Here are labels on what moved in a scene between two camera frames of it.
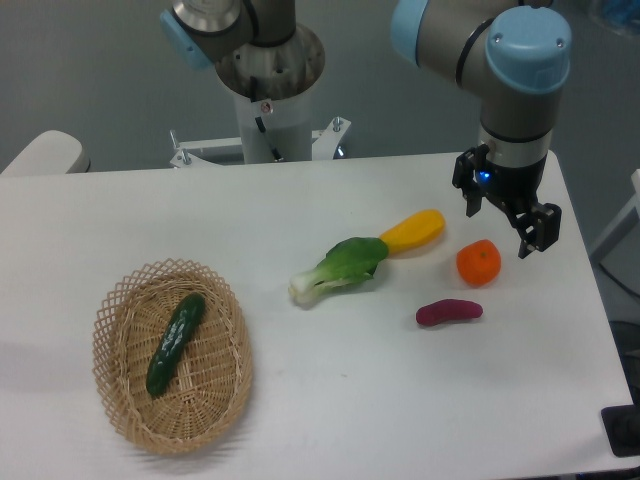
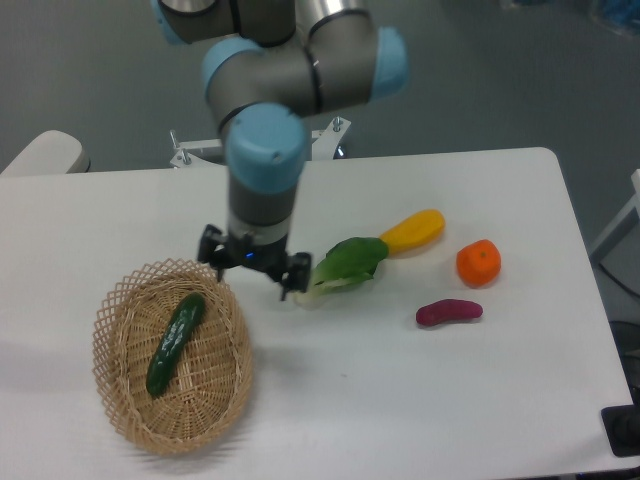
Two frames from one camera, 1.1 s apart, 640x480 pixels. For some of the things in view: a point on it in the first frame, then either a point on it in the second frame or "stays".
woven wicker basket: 209,378 stays
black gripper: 536,224 → 221,252
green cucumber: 185,322 stays
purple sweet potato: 447,311 stays
